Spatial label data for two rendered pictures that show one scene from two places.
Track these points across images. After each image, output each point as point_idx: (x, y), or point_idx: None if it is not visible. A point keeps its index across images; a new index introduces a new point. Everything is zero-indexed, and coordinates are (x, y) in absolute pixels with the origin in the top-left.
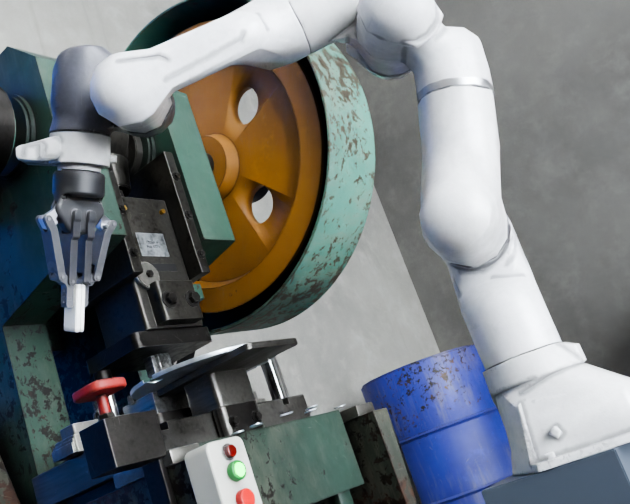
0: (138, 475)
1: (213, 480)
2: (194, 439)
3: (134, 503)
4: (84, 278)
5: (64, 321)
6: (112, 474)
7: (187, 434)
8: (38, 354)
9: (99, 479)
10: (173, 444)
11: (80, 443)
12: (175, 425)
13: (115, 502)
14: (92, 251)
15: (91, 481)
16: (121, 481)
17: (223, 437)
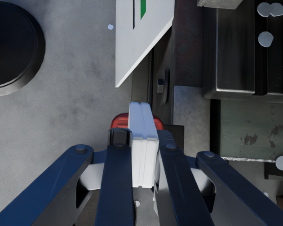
0: (170, 123)
1: (158, 215)
2: None
3: (170, 107)
4: (155, 194)
5: (129, 109)
6: (204, 52)
7: (280, 99)
8: None
9: (205, 30)
10: (254, 99)
11: (211, 2)
12: (274, 96)
13: (173, 82)
14: (245, 219)
15: (205, 17)
16: (172, 98)
17: (263, 159)
